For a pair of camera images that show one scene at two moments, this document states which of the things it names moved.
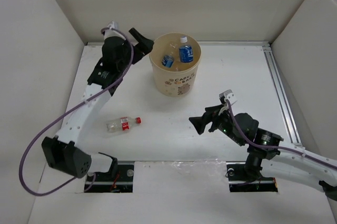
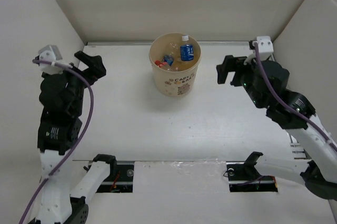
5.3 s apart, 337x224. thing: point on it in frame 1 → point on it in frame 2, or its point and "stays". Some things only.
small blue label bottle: x=167 y=61 stays
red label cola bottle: x=122 y=123 → x=160 y=63
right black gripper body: x=222 y=122 → x=244 y=74
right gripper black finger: x=199 y=123 → x=228 y=65
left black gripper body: x=138 y=54 → x=93 y=73
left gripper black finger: x=146 y=44 → x=83 y=57
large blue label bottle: x=186 y=51 stays
